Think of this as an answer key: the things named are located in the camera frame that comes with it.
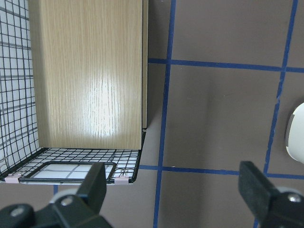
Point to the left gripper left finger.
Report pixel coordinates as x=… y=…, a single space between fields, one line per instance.
x=93 y=188

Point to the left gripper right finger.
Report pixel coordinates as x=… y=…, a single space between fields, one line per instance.
x=256 y=190

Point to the white two-slot toaster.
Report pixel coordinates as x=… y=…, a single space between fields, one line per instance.
x=294 y=135

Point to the wire basket with checkered liner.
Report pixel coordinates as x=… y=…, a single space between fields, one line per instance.
x=73 y=89

